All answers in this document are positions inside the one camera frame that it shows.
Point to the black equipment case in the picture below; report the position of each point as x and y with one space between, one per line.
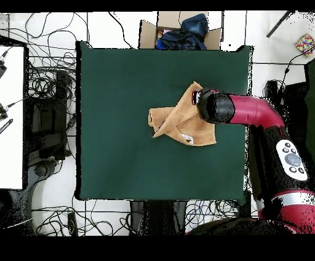
49 110

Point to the black rod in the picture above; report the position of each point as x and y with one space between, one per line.
279 24

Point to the grey black floor stand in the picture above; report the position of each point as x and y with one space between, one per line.
41 170

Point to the dark blue clothing pile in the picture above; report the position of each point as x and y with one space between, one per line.
189 37

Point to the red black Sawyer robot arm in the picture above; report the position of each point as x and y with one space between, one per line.
253 110

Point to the black camera device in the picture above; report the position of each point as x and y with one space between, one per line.
2 69

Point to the orange terry towel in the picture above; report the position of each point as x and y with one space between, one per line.
182 123

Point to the colourful patterned item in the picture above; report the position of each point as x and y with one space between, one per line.
305 44

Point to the black strip with white marks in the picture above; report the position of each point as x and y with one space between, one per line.
6 126

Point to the black frame stand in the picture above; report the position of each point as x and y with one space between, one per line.
295 98

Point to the black power strip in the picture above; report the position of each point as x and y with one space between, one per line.
72 222

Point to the white side table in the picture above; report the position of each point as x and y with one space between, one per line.
12 123

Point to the brown cardboard box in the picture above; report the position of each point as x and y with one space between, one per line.
147 34

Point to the dark green table cloth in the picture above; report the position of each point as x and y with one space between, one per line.
110 160

